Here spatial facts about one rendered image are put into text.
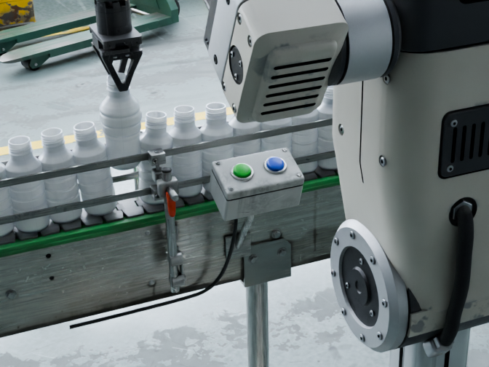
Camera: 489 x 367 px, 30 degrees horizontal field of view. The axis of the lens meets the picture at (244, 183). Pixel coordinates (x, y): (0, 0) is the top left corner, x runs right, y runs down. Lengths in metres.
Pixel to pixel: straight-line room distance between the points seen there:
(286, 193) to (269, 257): 0.25
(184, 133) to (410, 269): 0.72
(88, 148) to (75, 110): 3.22
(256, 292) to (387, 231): 0.87
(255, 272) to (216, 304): 1.39
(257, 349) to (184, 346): 1.06
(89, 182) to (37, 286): 0.20
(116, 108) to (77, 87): 3.55
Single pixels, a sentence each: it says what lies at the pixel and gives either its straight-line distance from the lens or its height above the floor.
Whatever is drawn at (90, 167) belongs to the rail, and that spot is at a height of 1.11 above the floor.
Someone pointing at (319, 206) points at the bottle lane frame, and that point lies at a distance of 1.76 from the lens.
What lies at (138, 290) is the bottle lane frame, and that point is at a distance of 1.70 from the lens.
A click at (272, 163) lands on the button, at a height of 1.12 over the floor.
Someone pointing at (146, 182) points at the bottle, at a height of 1.05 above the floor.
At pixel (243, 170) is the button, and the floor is 1.12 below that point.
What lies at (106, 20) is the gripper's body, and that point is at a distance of 1.50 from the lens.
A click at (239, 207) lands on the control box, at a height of 1.06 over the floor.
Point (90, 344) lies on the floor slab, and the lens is 3.02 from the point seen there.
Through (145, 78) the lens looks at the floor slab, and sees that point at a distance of 5.16.
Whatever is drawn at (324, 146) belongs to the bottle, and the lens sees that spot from 1.75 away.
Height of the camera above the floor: 1.78
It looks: 27 degrees down
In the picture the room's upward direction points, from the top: 2 degrees counter-clockwise
